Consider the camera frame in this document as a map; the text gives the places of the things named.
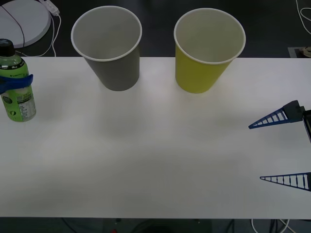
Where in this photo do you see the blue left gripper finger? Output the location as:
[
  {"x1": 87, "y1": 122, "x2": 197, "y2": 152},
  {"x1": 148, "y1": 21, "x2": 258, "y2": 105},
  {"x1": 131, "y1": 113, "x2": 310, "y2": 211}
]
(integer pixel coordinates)
[{"x1": 0, "y1": 74, "x2": 34, "y2": 95}]

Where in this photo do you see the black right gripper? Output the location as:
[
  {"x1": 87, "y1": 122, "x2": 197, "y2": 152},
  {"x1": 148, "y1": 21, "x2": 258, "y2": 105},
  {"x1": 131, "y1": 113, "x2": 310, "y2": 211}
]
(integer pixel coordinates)
[{"x1": 248, "y1": 100, "x2": 311, "y2": 192}]

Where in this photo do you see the green bottle with black cap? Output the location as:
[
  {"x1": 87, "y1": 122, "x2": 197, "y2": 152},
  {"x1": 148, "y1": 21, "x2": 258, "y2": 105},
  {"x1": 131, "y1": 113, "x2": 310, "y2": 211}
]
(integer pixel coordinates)
[{"x1": 0, "y1": 38, "x2": 37, "y2": 122}]

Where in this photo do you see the round white floor base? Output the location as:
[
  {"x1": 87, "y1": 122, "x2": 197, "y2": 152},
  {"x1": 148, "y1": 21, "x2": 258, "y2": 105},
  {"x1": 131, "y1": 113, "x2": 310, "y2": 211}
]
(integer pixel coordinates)
[{"x1": 0, "y1": 0, "x2": 52, "y2": 49}]

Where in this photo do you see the white power strip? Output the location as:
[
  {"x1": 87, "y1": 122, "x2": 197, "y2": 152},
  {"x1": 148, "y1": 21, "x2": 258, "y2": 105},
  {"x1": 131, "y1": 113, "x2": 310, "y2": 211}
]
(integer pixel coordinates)
[{"x1": 39, "y1": 0, "x2": 60, "y2": 17}]

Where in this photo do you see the grey floor outlet box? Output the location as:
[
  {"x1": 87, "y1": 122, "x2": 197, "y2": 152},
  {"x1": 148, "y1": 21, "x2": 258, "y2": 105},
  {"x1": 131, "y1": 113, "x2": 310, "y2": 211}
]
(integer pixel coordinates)
[{"x1": 287, "y1": 46, "x2": 311, "y2": 59}]

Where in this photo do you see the grey plastic waste bin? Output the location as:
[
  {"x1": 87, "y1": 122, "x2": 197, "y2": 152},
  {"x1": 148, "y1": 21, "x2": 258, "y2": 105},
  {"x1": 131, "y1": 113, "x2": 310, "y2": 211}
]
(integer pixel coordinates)
[{"x1": 70, "y1": 6, "x2": 143, "y2": 92}]

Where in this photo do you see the yellow-green plastic waste bin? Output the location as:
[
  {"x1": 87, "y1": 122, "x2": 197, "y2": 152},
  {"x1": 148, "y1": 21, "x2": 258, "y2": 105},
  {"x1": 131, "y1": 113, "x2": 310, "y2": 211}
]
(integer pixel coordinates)
[{"x1": 173, "y1": 7, "x2": 246, "y2": 94}]

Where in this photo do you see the white power strip cable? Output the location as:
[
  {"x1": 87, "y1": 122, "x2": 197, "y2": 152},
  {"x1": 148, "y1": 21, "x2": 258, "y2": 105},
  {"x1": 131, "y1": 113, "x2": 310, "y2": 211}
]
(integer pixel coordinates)
[{"x1": 17, "y1": 13, "x2": 62, "y2": 58}]

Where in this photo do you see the white cable under table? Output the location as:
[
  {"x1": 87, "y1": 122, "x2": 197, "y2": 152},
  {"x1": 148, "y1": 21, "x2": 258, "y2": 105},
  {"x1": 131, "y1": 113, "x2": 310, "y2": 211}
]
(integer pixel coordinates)
[{"x1": 251, "y1": 218, "x2": 295, "y2": 233}]

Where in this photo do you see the looped white cable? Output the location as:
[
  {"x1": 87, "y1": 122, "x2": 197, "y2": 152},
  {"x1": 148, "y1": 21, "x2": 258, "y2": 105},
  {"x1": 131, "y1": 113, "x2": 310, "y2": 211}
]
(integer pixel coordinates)
[{"x1": 294, "y1": 0, "x2": 311, "y2": 45}]

